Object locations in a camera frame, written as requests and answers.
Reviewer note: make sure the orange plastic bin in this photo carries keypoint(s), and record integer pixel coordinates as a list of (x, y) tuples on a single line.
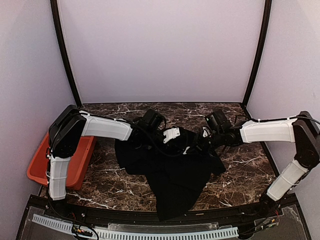
[(77, 167)]

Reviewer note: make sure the black front rail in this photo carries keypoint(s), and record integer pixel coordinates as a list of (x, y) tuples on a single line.
[(237, 215)]

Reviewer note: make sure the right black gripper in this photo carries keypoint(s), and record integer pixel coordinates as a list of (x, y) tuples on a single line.
[(198, 145)]

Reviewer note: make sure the white slotted cable duct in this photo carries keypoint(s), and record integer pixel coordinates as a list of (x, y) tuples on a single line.
[(116, 231)]

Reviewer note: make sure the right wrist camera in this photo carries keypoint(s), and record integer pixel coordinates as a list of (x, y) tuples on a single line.
[(206, 132)]

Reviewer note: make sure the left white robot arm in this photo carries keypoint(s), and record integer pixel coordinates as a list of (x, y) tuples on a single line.
[(72, 124)]

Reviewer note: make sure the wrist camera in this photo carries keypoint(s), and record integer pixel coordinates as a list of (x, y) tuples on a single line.
[(171, 134), (206, 132)]

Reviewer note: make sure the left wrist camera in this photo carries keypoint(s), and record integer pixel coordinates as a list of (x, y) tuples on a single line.
[(171, 134)]

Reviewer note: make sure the black display stand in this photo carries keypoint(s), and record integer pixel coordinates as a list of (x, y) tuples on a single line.
[(240, 118)]

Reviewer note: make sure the black frame post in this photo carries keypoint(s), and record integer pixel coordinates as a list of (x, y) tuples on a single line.
[(63, 52), (258, 53)]

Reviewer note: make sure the right black frame post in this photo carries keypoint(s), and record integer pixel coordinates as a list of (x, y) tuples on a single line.
[(258, 53)]

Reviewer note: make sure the left black frame post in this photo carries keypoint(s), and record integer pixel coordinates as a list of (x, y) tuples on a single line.
[(63, 52)]

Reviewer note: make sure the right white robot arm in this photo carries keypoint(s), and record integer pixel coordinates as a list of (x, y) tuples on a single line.
[(302, 130)]

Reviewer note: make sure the black t-shirt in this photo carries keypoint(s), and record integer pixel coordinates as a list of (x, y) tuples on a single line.
[(176, 180)]

